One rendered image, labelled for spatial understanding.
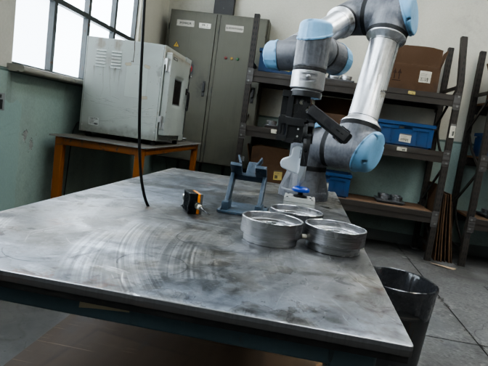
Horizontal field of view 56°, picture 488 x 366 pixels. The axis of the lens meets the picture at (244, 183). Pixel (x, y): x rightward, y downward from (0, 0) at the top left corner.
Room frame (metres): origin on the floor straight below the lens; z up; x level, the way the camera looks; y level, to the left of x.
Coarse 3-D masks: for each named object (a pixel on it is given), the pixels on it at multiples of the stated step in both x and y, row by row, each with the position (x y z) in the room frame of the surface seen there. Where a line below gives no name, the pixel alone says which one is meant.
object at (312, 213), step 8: (272, 208) 0.86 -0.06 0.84; (280, 208) 0.92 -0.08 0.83; (288, 208) 0.93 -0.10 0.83; (296, 208) 0.93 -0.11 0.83; (304, 208) 0.92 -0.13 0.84; (312, 208) 0.92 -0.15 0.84; (296, 216) 0.83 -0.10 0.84; (304, 216) 0.83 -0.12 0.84; (312, 216) 0.83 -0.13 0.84; (320, 216) 0.85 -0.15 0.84; (304, 224) 0.83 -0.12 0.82
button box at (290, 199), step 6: (288, 198) 1.01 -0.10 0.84; (294, 198) 1.01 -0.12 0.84; (300, 198) 1.01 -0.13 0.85; (306, 198) 1.03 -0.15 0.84; (312, 198) 1.04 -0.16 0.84; (288, 204) 1.01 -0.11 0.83; (294, 204) 1.01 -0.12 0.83; (300, 204) 1.00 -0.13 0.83; (306, 204) 1.00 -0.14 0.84; (312, 204) 1.00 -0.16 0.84
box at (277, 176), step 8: (248, 144) 4.59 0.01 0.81; (248, 152) 4.53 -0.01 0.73; (256, 152) 4.31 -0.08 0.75; (264, 152) 4.31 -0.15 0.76; (272, 152) 4.30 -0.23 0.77; (280, 152) 4.30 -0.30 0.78; (288, 152) 4.29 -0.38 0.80; (248, 160) 4.44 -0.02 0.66; (256, 160) 4.32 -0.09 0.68; (264, 160) 4.31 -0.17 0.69; (272, 160) 4.31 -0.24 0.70; (280, 160) 4.31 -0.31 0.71; (272, 168) 4.32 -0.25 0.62; (280, 168) 4.32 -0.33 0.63; (272, 176) 4.32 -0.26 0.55; (280, 176) 4.32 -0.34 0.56
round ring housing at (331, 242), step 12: (312, 228) 0.74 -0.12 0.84; (324, 228) 0.79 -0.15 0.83; (336, 228) 0.81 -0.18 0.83; (348, 228) 0.81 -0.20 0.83; (360, 228) 0.78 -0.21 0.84; (312, 240) 0.74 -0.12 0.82; (324, 240) 0.72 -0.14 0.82; (336, 240) 0.72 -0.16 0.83; (348, 240) 0.72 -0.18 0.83; (360, 240) 0.73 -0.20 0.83; (324, 252) 0.73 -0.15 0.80; (336, 252) 0.72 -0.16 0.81; (348, 252) 0.73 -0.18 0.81
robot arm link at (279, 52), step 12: (360, 0) 1.41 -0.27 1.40; (336, 12) 1.38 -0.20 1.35; (348, 12) 1.39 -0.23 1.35; (336, 24) 1.33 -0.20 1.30; (348, 24) 1.38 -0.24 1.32; (336, 36) 1.34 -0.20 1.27; (348, 36) 1.42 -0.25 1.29; (264, 48) 1.20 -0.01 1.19; (276, 48) 1.17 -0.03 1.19; (288, 48) 1.15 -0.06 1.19; (264, 60) 1.20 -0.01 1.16; (276, 60) 1.17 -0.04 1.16; (288, 60) 1.15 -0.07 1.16
